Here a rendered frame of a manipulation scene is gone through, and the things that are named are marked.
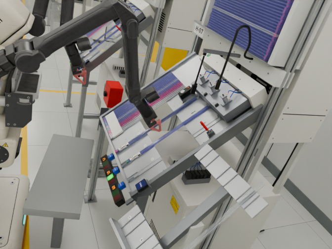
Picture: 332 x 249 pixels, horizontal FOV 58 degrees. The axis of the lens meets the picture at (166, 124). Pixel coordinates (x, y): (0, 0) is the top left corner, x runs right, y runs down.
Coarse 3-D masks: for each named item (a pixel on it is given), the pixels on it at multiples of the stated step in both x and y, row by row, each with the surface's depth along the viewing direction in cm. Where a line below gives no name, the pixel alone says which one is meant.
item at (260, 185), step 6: (258, 186) 99; (252, 192) 99; (246, 198) 99; (240, 204) 99; (228, 210) 99; (234, 210) 99; (222, 216) 99; (228, 216) 99; (216, 222) 99; (222, 222) 99; (210, 228) 99; (204, 234) 99; (198, 240) 98; (192, 246) 98
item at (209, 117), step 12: (192, 60) 182; (180, 72) 179; (192, 72) 174; (204, 72) 169; (192, 96) 160; (192, 108) 154; (252, 108) 135; (180, 120) 152; (192, 120) 148; (204, 120) 144; (216, 120) 140; (192, 132) 142; (204, 132) 139; (216, 132) 135
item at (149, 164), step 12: (132, 132) 162; (120, 144) 160; (132, 144) 156; (144, 144) 152; (120, 156) 154; (144, 156) 146; (156, 156) 143; (132, 168) 144; (144, 168) 141; (156, 168) 137; (132, 180) 139
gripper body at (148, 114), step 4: (148, 108) 145; (140, 112) 146; (144, 112) 145; (148, 112) 146; (152, 112) 148; (144, 116) 147; (148, 116) 147; (152, 116) 147; (156, 116) 146; (144, 120) 148; (148, 120) 146
